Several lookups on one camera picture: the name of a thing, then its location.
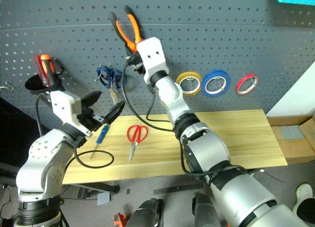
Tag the bare metal pegboard hook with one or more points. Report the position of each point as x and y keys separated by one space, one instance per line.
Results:
x=9 y=86

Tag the grey pegboard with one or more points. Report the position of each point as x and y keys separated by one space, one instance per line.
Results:
x=221 y=40

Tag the yellow tape roll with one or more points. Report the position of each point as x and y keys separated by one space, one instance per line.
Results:
x=183 y=76

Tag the black table leg bar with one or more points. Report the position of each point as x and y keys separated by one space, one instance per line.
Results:
x=98 y=186

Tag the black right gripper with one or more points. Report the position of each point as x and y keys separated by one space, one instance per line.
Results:
x=137 y=64

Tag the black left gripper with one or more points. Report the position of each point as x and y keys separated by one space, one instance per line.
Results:
x=89 y=119

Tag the blue tape roll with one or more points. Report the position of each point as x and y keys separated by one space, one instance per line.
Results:
x=209 y=76

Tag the red tape roll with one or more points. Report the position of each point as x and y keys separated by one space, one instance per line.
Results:
x=240 y=85

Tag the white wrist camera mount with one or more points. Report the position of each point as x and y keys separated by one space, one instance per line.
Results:
x=64 y=106
x=152 y=55

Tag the orange and black screwdriver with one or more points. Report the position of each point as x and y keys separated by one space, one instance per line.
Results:
x=48 y=69

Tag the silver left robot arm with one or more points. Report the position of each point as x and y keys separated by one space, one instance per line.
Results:
x=44 y=153

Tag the grey metal strip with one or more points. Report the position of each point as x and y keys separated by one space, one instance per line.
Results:
x=177 y=188

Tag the dark rounded shape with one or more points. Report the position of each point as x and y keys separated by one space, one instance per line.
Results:
x=147 y=213

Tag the brown cardboard box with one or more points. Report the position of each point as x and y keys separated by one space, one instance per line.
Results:
x=295 y=148

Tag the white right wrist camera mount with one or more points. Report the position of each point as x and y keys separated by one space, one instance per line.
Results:
x=152 y=55

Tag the black trouser leg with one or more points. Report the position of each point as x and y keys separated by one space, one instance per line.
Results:
x=307 y=211

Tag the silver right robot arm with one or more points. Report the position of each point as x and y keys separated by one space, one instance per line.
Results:
x=209 y=148

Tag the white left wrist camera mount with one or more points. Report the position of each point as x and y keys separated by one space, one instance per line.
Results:
x=64 y=106

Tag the orange and black object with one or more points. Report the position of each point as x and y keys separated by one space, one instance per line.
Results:
x=120 y=219

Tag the small grey box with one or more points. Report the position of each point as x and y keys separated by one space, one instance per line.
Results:
x=103 y=199

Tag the black round tool holder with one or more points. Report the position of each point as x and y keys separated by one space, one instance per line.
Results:
x=34 y=85

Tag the orange and black pliers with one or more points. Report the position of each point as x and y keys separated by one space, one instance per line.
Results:
x=123 y=33

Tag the white and green shoe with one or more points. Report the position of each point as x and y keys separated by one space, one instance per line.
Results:
x=304 y=191

